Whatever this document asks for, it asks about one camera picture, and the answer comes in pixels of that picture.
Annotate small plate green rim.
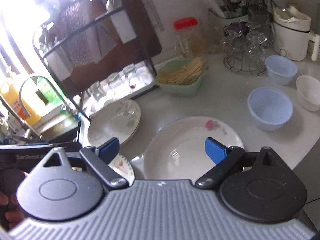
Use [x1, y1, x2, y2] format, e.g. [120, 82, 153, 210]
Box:
[108, 153, 135, 186]

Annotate white plate grey leaves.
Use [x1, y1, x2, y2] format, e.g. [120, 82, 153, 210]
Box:
[87, 99, 142, 147]

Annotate white plate pink flower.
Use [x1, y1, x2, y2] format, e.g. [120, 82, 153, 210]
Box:
[144, 116, 244, 183]

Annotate chrome kitchen faucet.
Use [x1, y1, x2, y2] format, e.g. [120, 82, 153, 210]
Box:
[18, 75, 82, 136]

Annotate person's left hand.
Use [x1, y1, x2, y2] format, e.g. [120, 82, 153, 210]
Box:
[1, 169, 28, 231]

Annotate orange detergent bottle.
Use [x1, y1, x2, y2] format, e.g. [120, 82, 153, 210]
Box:
[1, 79, 45, 126]

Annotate upturned glass left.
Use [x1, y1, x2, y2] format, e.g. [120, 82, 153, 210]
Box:
[88, 81, 106, 103]

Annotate upturned glass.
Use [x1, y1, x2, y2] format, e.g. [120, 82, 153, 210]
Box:
[88, 81, 106, 103]
[106, 72, 124, 93]
[123, 64, 140, 89]

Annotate light blue plastic bowl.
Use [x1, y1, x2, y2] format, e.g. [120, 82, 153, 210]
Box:
[247, 86, 293, 132]

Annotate upturned glass middle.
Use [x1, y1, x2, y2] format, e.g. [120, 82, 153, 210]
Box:
[106, 72, 124, 93]

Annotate upturned glass right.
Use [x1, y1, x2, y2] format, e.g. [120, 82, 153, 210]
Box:
[123, 64, 140, 89]

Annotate green basket with noodles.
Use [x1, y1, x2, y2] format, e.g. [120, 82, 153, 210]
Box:
[155, 57, 208, 97]

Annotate black metal dish rack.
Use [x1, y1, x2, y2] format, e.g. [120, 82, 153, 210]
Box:
[32, 0, 160, 120]

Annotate white ceramic bowl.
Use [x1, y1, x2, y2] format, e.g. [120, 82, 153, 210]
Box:
[296, 75, 320, 112]

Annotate red lid plastic jar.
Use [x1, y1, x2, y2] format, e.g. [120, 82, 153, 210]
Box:
[173, 17, 206, 58]

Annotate brown wooden cutting board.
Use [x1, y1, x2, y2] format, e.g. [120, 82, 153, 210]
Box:
[57, 0, 162, 96]

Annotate tall glass pitcher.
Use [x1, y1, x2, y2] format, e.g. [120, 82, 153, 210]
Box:
[248, 5, 274, 47]

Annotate white electric kettle pot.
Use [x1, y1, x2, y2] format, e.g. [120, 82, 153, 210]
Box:
[273, 6, 319, 62]

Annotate green utensil holder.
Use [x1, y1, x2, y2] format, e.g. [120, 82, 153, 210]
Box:
[203, 0, 249, 28]

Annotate wire rack with glasses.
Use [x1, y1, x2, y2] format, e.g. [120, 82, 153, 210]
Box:
[222, 21, 268, 76]

